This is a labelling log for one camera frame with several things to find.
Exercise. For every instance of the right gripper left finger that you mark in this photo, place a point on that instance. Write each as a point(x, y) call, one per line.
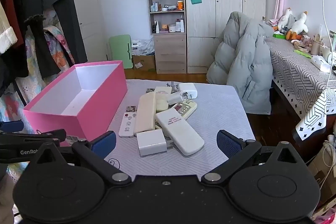
point(94, 153)

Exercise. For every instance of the white square power adapter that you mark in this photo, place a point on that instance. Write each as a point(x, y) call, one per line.
point(151, 142)

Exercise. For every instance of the orange pill bottle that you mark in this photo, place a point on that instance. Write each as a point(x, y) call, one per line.
point(180, 5)

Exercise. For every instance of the white fleece cuff garment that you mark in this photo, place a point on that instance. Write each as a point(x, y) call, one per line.
point(7, 35)

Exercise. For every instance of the patterned black white tablecloth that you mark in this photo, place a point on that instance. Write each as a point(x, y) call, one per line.
point(310, 92)

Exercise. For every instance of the white packaged goods pile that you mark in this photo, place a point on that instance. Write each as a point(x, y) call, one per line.
point(142, 47)

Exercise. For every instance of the cream long remote back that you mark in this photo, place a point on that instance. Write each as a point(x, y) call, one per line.
point(145, 113)

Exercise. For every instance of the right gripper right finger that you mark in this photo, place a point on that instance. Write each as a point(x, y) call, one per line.
point(238, 151)

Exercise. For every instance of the large white remote control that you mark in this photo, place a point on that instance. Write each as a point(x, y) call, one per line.
point(185, 138)

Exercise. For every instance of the green folding table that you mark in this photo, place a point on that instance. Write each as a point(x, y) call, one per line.
point(121, 50)

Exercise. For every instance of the wooden open shelf unit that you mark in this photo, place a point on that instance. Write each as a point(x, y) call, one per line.
point(170, 48)

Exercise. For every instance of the light wood wardrobe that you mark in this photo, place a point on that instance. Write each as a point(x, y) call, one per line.
point(205, 23)

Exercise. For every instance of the white cosmetic jar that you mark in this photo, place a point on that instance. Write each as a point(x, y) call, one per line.
point(172, 28)

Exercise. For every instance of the small white fan remote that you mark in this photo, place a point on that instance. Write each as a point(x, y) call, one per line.
point(127, 125)

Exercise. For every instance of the grey puffer jacket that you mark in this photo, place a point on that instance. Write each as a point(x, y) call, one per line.
point(243, 61)

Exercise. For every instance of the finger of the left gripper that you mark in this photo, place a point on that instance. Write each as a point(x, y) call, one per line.
point(12, 126)

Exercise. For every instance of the brown cardboard box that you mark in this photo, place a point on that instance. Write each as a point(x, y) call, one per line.
point(144, 63)

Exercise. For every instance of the white quilted table mat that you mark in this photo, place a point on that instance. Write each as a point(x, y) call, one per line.
point(219, 108)

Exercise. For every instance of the floral quilt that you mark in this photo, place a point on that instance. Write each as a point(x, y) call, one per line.
point(44, 63)

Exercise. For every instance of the cream remote with red display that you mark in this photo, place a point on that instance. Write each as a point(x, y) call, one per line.
point(185, 108)

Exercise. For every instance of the black hanging clothes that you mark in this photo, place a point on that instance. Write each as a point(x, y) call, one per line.
point(27, 15)

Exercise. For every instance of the pink cardboard box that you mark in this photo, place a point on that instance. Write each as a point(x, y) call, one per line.
point(83, 100)

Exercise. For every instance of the white goose plush toy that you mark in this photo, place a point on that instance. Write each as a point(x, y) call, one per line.
point(286, 21)

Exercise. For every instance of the white charger with plug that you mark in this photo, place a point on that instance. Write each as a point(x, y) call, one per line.
point(177, 97)

